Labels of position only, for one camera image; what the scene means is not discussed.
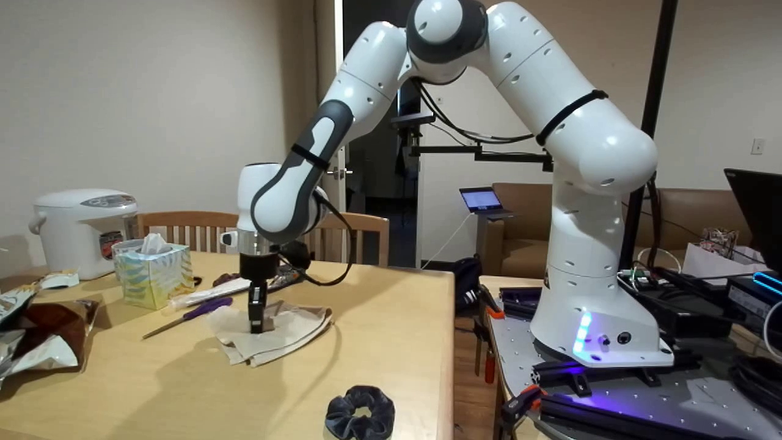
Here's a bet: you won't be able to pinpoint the crumpled silver foil wrapper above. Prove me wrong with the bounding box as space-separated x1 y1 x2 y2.
0 284 38 324
0 333 84 383

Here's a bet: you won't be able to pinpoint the white door with lever handle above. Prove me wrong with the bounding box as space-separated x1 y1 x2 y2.
312 0 349 214

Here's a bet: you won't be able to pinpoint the brown sofa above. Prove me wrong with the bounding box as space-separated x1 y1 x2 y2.
478 181 756 279

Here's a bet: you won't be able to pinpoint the black fabric scrunchie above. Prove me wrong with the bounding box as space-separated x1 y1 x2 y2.
323 383 398 440

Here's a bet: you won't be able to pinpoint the dark blue snack bar wrapper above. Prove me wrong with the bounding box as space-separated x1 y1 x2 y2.
266 267 311 292

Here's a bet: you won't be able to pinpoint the wooden slat-back chair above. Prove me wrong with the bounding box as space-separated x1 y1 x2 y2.
312 210 390 268
135 210 246 257

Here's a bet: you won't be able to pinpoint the orange handled clamp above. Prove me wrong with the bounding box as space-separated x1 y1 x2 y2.
476 284 509 385
498 381 548 429

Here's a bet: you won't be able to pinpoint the white plastic packet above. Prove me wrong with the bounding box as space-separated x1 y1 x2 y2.
168 274 255 309

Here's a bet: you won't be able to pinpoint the black monitor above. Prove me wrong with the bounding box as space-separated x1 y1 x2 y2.
721 165 782 279

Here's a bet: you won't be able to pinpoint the black box with blue light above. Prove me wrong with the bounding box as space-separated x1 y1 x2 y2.
725 268 782 328

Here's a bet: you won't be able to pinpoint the black rail bar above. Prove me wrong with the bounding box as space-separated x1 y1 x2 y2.
534 391 735 440

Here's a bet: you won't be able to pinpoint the grey perforated base plate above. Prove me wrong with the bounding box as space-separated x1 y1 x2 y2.
478 275 782 440

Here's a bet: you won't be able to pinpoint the brown snack bag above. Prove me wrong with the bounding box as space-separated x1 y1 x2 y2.
19 295 104 372

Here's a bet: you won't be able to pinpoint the small tablet blue screen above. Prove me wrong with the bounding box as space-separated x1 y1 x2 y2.
456 186 509 216

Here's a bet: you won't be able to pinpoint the white box with wires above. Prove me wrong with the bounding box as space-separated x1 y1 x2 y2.
680 227 773 289

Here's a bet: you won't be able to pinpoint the crumpled white paper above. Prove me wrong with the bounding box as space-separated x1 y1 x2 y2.
36 268 84 292

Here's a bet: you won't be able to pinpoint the black camera stand pole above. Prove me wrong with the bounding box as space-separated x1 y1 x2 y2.
389 0 680 274

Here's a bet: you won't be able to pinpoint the purple handled scissors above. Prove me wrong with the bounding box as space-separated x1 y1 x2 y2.
141 292 235 342

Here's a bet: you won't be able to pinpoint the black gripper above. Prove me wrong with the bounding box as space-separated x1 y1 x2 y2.
238 251 275 335

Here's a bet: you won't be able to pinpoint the beige towel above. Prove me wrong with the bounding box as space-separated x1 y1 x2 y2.
207 297 334 369

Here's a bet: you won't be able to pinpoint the patterned tissue box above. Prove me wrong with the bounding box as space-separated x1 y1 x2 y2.
113 231 195 313

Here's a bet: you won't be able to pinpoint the black mount block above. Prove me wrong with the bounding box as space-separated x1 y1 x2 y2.
451 254 484 315

